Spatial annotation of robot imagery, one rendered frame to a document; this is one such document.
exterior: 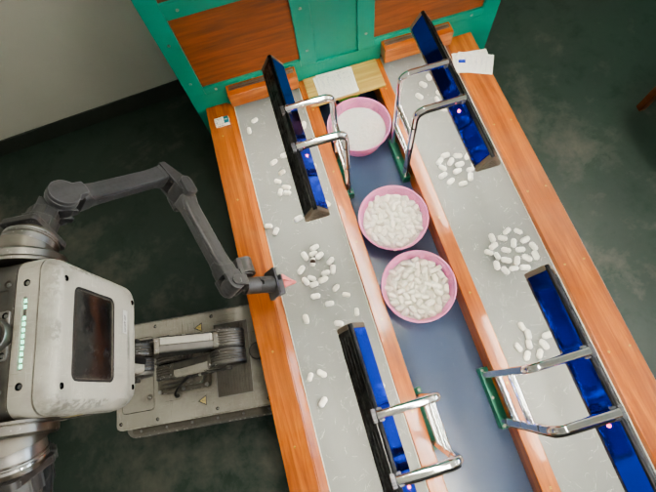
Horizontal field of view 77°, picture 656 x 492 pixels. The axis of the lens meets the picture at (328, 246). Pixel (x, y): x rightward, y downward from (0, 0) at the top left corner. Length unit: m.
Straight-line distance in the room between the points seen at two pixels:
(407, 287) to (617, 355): 0.71
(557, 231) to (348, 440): 1.04
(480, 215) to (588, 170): 1.27
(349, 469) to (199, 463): 1.07
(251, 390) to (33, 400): 0.99
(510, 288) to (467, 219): 0.30
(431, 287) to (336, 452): 0.65
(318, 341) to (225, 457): 1.03
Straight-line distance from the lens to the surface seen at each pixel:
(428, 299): 1.57
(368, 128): 1.84
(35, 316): 1.04
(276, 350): 1.51
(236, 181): 1.75
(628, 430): 1.29
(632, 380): 1.71
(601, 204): 2.80
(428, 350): 1.59
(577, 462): 1.65
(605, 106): 3.15
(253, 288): 1.38
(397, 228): 1.61
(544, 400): 1.61
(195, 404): 1.90
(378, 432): 1.14
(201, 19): 1.71
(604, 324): 1.70
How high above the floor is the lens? 2.24
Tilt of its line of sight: 70 degrees down
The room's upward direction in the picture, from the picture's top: 14 degrees counter-clockwise
